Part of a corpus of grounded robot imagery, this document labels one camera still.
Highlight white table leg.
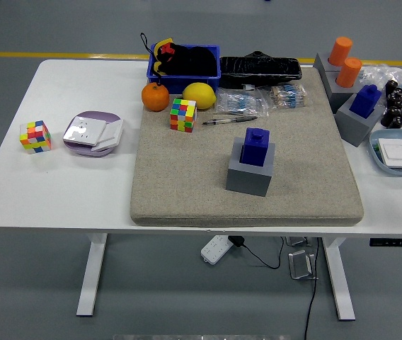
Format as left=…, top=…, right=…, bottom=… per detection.
left=321, top=236, right=356, bottom=322
left=76, top=232, right=109, bottom=317

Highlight large metal bracket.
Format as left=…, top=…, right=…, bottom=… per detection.
left=288, top=249, right=319, bottom=281

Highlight thin black floor cable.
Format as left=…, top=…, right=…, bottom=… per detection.
left=303, top=237, right=321, bottom=340

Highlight white wall switch panel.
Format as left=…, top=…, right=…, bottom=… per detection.
left=377, top=138, right=402, bottom=169
left=91, top=118, right=125, bottom=153

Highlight black pouch with yellow trim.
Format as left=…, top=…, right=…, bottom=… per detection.
left=139, top=32, right=220, bottom=88

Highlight yellow lemon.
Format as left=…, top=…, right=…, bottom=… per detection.
left=182, top=81, right=218, bottom=110

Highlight blue square seal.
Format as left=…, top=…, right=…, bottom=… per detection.
left=240, top=127, right=271, bottom=166
left=349, top=84, right=382, bottom=120

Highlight orange cylinder seal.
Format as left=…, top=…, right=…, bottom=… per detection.
left=335, top=57, right=363, bottom=89
left=328, top=36, right=354, bottom=67

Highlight crumpled clear plastic bag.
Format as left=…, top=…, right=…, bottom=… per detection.
left=358, top=63, right=402, bottom=125

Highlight black-edged puzzle cube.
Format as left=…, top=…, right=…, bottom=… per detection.
left=170, top=98, right=197, bottom=133

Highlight dark brown cylinder pieces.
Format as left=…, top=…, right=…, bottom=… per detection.
left=380, top=79, right=402, bottom=129

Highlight black plug with cable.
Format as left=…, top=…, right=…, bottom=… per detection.
left=228, top=235, right=285, bottom=269

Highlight black table control panel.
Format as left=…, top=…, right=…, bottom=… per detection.
left=369, top=238, right=402, bottom=247

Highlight grey cube seal holder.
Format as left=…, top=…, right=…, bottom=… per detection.
left=225, top=137, right=276, bottom=198
left=335, top=91, right=388, bottom=147
left=313, top=52, right=345, bottom=74
left=322, top=69, right=363, bottom=115

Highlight white-edged puzzle cube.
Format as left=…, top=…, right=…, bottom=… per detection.
left=18, top=120, right=52, bottom=155

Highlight grey-brown mat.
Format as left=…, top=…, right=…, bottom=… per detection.
left=130, top=66, right=364, bottom=227

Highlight clear ballpoint pen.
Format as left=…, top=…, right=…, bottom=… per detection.
left=202, top=115, right=258, bottom=126

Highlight bag of tan resistors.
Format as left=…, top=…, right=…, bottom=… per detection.
left=266, top=84, right=308, bottom=110

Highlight orange fruit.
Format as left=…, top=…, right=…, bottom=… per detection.
left=141, top=81, right=171, bottom=113

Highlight bag of blue resistors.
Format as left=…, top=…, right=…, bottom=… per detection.
left=216, top=88, right=271, bottom=118

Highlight small metal bracket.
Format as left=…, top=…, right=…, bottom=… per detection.
left=285, top=236, right=312, bottom=248

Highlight white wall socket panel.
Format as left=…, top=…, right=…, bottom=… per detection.
left=63, top=115, right=107, bottom=147

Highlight purple plate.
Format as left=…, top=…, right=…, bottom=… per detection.
left=62, top=110, right=124, bottom=157

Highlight black plastic-wrapped long object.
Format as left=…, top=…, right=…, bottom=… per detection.
left=218, top=50, right=303, bottom=89

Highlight light blue plate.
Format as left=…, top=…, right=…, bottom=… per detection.
left=369, top=128, right=402, bottom=176

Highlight white power strip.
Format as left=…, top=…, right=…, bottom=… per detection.
left=200, top=234, right=233, bottom=265

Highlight blue plastic bin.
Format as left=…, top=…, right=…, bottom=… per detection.
left=146, top=43, right=222, bottom=96

